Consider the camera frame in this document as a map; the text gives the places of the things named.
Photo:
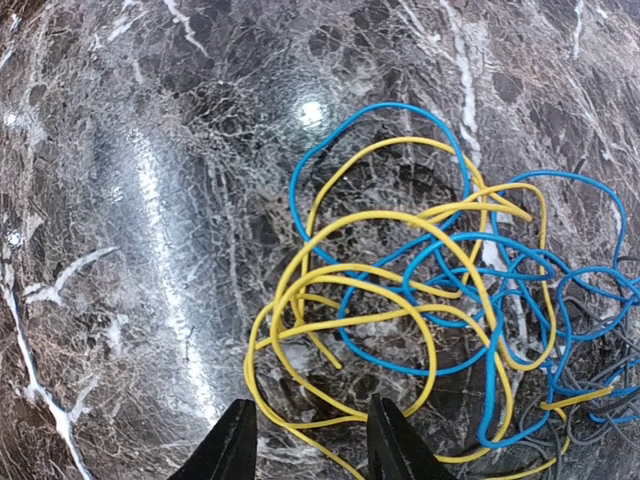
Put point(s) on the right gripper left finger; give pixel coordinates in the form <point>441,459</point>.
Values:
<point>229,450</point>

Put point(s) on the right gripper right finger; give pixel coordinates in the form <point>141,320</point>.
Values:
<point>395,450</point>

